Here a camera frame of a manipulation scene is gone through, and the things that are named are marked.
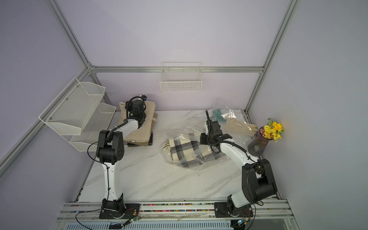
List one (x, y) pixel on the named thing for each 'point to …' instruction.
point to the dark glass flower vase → (258, 146)
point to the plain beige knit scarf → (143, 135)
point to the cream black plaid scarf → (187, 150)
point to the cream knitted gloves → (236, 125)
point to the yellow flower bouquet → (272, 130)
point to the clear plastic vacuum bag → (201, 129)
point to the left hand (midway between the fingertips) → (128, 105)
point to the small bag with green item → (221, 111)
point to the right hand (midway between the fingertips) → (204, 139)
